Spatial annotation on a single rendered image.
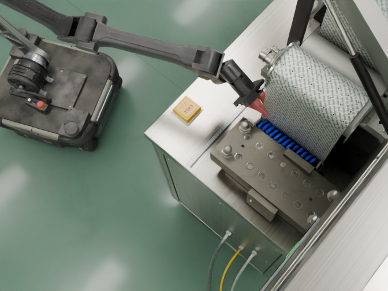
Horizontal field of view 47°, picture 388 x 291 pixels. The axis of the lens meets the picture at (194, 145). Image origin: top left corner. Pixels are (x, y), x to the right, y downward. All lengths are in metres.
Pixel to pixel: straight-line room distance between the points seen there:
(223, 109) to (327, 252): 0.96
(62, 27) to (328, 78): 0.78
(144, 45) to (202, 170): 0.45
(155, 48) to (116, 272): 1.36
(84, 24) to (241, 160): 0.62
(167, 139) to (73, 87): 1.03
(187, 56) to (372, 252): 0.81
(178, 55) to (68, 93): 1.22
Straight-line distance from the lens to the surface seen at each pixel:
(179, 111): 1.54
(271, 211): 1.33
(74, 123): 2.29
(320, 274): 0.68
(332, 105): 1.16
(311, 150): 1.38
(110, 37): 1.37
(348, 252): 0.69
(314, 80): 1.17
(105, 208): 2.45
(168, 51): 1.32
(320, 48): 1.32
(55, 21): 1.42
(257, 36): 1.72
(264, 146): 1.38
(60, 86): 2.48
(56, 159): 2.61
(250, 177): 1.34
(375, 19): 0.65
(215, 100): 1.58
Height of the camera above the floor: 2.31
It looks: 69 degrees down
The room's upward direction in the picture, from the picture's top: 8 degrees counter-clockwise
